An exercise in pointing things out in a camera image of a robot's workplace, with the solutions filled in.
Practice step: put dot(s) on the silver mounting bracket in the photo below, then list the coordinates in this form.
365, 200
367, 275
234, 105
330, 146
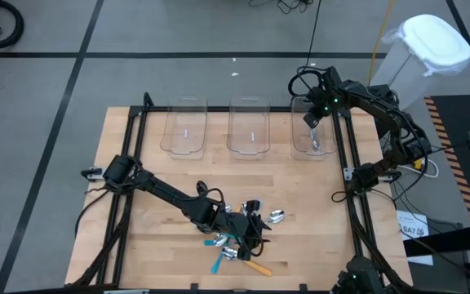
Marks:
97, 174
347, 173

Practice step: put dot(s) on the black metal beam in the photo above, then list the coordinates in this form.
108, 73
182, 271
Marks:
443, 246

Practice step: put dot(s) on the white lidded trash bin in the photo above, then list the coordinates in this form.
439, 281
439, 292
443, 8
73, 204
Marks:
435, 41

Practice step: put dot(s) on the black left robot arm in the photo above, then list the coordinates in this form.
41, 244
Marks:
169, 194

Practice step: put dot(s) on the black device with green light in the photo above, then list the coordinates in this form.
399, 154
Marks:
361, 273

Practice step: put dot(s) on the clear plastic bin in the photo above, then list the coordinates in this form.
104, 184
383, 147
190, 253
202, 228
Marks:
300, 139
248, 122
184, 122

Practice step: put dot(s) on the black metal table frame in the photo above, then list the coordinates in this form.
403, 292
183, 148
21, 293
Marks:
218, 109

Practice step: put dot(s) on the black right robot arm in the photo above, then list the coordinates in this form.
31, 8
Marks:
361, 94

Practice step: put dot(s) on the black hazard striped mat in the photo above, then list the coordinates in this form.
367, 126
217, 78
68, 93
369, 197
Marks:
455, 114

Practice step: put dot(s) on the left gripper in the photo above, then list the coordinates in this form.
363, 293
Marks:
239, 228

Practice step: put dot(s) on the white paper sheet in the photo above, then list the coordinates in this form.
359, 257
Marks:
412, 220

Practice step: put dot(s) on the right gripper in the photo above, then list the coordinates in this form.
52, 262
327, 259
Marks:
322, 102

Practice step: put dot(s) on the yellow power plug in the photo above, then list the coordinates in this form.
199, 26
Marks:
417, 163

